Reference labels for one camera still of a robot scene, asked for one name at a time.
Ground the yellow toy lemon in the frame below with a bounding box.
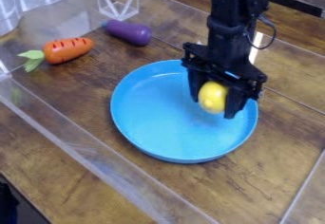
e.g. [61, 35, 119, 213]
[198, 81, 227, 114]

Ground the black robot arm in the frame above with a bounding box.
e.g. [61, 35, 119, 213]
[181, 0, 267, 119]

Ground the blue round plastic tray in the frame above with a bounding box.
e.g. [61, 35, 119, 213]
[111, 60, 259, 164]

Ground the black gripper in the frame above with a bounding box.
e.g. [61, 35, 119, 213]
[181, 15, 266, 119]

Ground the purple toy eggplant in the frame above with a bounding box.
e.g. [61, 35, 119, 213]
[101, 20, 151, 47]

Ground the clear acrylic enclosure wall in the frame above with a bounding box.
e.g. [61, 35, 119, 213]
[0, 0, 325, 224]

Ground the clear acrylic corner bracket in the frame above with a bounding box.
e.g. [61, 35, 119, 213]
[96, 0, 139, 21]

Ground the orange toy carrot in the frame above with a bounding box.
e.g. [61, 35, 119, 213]
[18, 37, 93, 72]

